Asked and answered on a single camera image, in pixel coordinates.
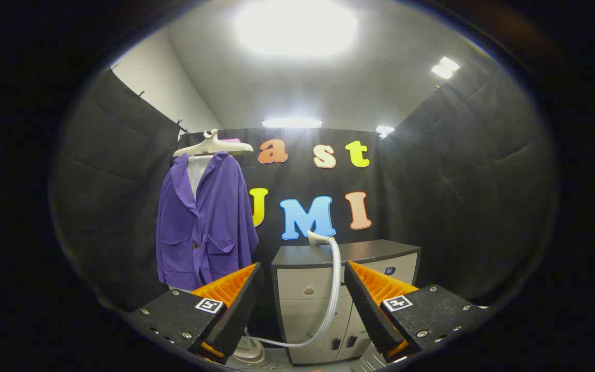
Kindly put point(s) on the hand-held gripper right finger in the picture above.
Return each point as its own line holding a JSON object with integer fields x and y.
{"x": 367, "y": 310}

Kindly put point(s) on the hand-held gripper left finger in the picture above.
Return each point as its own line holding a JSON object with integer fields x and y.
{"x": 240, "y": 315}

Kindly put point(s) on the white garment steamer base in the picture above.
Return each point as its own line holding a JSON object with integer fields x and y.
{"x": 250, "y": 354}

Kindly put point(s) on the white clothes hanger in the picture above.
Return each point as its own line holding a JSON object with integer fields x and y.
{"x": 209, "y": 147}

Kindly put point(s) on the grey cabinet with dark top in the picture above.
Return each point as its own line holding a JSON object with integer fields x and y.
{"x": 302, "y": 310}

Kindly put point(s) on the ceiling light panel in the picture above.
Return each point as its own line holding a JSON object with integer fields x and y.
{"x": 297, "y": 26}
{"x": 292, "y": 123}
{"x": 444, "y": 68}

